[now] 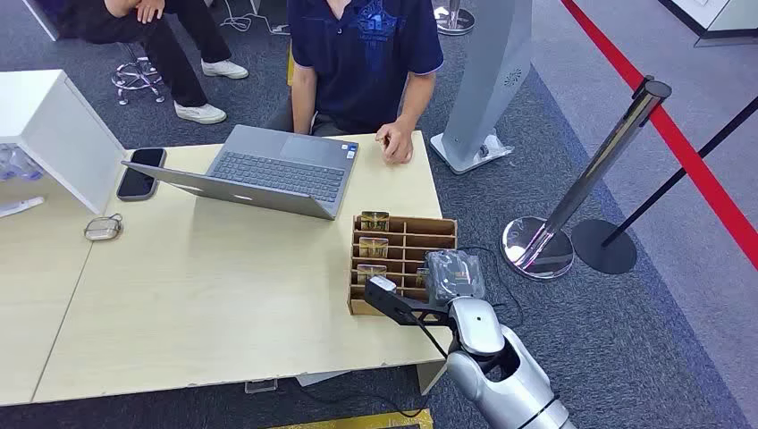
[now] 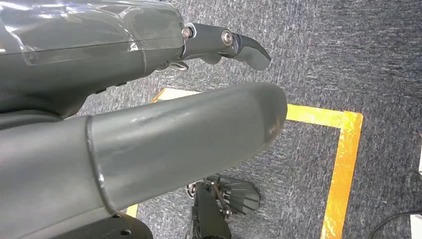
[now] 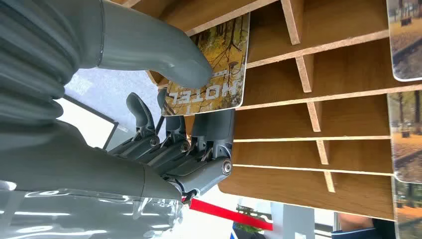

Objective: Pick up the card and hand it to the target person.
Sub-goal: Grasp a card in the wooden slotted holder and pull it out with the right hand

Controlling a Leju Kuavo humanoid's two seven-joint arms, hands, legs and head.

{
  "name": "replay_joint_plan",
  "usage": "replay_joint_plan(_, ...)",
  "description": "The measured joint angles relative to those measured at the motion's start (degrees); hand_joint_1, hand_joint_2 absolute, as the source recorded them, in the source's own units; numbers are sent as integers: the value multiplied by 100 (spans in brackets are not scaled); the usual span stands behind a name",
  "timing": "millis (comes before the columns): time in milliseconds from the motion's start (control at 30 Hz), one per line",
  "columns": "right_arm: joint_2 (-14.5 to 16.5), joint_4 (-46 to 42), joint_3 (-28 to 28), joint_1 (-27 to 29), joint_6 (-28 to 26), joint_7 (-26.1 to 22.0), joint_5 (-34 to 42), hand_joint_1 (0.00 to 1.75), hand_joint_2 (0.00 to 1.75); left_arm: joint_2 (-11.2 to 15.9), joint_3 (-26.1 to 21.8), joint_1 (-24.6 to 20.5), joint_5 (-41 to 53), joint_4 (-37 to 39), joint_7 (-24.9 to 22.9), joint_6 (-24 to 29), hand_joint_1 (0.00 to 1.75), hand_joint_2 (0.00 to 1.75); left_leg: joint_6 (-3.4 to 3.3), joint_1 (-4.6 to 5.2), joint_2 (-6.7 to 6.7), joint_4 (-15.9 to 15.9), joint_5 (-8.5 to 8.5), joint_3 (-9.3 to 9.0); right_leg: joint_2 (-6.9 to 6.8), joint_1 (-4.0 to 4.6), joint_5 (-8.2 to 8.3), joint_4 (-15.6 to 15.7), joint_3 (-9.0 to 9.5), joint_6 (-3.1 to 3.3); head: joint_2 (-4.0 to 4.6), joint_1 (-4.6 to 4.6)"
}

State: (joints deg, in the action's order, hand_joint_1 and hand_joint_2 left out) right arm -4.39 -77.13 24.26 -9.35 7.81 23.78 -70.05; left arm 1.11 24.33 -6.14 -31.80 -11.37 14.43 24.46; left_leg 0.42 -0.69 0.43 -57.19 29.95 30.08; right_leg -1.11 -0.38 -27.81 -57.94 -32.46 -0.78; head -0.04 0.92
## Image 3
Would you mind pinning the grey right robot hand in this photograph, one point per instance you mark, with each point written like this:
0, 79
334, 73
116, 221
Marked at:
82, 168

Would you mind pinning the person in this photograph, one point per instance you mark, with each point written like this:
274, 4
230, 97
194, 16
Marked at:
354, 223

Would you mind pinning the wooden card rack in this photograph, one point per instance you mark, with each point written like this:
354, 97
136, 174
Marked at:
346, 69

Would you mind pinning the autumn photo card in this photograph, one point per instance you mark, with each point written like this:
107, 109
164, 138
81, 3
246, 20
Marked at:
408, 211
407, 39
407, 138

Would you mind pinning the black framed white panel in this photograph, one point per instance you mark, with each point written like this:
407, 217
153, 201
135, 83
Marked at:
86, 123

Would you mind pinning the clear plastic cover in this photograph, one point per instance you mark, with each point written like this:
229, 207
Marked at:
82, 217

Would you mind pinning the ribbed grey right arm sleeve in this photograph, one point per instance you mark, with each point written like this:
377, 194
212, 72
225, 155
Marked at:
29, 56

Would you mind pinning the red bar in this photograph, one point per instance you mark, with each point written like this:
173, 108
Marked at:
230, 215

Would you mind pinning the green plant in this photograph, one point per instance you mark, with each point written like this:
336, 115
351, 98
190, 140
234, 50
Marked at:
249, 227

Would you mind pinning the grey white post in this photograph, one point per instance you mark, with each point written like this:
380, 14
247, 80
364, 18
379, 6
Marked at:
293, 221

